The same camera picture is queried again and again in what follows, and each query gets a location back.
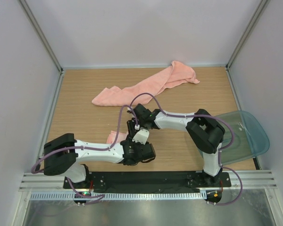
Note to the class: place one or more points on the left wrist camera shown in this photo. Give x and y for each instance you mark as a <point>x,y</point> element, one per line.
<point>141,136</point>

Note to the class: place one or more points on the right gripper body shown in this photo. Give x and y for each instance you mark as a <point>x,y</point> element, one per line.
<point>141,122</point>

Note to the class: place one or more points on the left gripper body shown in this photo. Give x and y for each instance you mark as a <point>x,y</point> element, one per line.
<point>134,143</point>

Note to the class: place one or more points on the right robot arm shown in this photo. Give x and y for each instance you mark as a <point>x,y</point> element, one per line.
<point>205,131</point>

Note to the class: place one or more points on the clear blue plastic tray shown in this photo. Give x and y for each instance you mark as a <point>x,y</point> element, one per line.
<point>250,139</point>

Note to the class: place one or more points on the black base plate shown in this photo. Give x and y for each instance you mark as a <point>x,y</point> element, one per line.
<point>99,180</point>

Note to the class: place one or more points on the plain pink towel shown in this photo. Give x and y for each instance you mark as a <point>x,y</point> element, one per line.
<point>174,75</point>

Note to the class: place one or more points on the white slotted cable duct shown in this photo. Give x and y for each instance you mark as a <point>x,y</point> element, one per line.
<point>71,196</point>

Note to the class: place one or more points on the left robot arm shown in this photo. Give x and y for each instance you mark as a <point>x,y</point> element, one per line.
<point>66,154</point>

